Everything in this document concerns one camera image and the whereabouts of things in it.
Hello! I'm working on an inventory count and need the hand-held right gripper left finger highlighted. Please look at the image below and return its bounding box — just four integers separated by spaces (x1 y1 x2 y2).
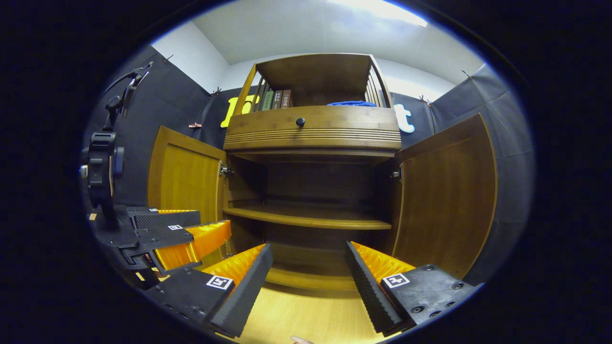
143 243 274 339

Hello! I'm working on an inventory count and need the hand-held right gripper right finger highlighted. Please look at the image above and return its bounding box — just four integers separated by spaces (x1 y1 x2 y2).
345 240 481 336

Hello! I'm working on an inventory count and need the wooden shoe cabinet door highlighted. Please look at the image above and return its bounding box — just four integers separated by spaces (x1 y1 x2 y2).
391 113 499 280
147 126 228 268

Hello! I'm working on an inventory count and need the wooden double-door shoe cabinet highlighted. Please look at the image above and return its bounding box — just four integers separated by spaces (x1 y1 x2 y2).
147 53 499 292

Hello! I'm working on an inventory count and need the wooden inner shelf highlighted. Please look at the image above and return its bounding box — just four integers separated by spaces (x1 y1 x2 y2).
223 204 393 231

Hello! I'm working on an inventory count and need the wooden drawer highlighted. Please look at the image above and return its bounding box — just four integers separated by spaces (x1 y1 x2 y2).
223 105 402 151

